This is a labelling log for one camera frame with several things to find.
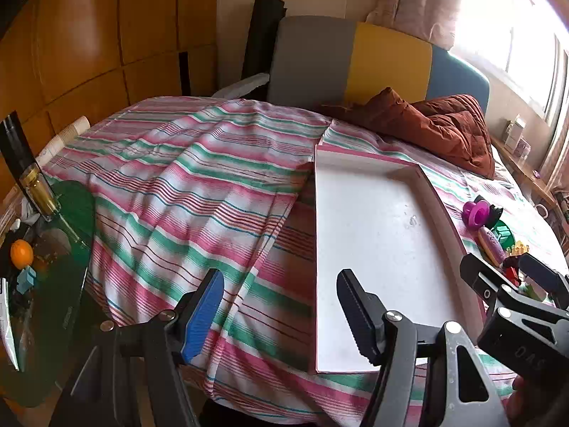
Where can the black round toy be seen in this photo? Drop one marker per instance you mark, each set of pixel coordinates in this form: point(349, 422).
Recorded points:
point(493, 213)

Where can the yellow crown toy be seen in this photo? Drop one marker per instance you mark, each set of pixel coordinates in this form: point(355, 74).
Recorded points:
point(520, 248)

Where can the black rolled mat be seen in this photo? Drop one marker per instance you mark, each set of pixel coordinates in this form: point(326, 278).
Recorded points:
point(262, 40)

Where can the wooden desk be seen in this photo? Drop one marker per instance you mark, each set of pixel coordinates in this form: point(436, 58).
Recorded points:
point(524, 170)

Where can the orange fruit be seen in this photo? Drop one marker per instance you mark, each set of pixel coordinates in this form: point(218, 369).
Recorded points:
point(22, 253)

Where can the window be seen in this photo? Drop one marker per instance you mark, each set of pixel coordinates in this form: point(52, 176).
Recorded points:
point(511, 31)

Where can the white plastic board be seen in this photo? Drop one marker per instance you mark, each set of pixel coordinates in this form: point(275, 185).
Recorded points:
point(8, 324)

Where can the white tray with pink rim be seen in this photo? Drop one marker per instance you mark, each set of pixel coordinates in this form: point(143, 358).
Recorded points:
point(378, 253)

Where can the person's right hand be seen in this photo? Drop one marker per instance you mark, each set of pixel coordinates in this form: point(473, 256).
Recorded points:
point(518, 402)

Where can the purple oval toy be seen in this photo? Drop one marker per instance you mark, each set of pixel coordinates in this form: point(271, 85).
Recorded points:
point(491, 244)

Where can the grey yellow blue headboard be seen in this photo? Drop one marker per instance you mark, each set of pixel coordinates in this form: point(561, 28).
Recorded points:
point(386, 62)

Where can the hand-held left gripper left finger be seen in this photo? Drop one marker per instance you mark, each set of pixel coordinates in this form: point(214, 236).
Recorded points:
point(205, 316)

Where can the wooden wardrobe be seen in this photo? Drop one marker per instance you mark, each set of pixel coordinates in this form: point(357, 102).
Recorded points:
point(111, 31)

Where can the white box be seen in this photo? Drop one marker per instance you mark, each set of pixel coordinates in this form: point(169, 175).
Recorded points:
point(514, 131)

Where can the small blue box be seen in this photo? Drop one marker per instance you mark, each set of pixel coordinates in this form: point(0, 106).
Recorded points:
point(26, 279)

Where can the pink green striped blanket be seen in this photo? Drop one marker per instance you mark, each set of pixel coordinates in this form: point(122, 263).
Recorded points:
point(178, 187)

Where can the pink curtain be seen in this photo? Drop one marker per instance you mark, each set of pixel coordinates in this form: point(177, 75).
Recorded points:
point(558, 155)
point(422, 4)

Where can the white cloth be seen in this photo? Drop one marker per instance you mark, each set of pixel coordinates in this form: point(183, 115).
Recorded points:
point(242, 85)

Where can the stack of paper cups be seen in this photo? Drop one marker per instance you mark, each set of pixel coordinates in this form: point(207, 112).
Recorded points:
point(66, 135)

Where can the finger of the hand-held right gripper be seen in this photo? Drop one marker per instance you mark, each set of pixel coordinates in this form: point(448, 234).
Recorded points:
point(478, 278)
point(540, 273)

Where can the purple box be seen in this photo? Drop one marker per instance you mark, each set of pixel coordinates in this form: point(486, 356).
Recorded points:
point(523, 147)

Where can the green glass table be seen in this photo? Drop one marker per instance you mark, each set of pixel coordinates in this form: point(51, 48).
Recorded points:
point(66, 275)

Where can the rust brown quilt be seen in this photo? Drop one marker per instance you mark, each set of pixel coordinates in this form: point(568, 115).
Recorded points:
point(444, 133)

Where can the green toy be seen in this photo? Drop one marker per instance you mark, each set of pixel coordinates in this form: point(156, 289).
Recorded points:
point(504, 233)

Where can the red toy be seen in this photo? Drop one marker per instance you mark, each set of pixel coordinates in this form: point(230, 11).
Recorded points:
point(511, 273)

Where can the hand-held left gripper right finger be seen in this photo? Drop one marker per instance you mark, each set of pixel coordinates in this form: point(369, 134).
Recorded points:
point(355, 316)

